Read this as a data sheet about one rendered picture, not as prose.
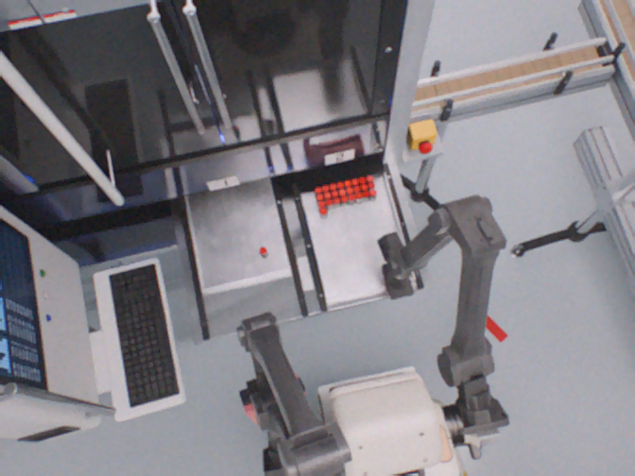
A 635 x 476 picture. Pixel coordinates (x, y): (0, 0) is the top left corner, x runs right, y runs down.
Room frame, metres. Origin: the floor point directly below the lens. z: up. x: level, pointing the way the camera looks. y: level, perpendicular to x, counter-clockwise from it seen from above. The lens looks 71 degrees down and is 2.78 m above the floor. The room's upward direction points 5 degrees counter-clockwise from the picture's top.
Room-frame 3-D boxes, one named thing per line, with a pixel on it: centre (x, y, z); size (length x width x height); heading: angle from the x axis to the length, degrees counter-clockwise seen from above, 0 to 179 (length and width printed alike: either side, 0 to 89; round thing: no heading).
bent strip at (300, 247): (0.54, 0.05, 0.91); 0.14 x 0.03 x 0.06; 8
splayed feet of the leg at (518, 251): (0.81, -1.05, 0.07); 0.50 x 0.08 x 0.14; 98
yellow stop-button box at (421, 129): (0.88, -0.32, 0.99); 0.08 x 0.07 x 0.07; 8
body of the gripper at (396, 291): (0.45, -0.20, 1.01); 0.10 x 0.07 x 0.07; 9
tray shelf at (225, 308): (0.64, 0.07, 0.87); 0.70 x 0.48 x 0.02; 98
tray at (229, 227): (0.68, 0.24, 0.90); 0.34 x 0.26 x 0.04; 8
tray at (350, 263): (0.62, -0.11, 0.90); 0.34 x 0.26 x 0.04; 8
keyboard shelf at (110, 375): (0.40, 0.60, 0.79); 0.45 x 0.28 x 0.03; 10
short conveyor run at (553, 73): (1.07, -0.58, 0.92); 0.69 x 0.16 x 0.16; 98
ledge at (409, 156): (0.93, -0.33, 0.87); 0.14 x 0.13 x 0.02; 8
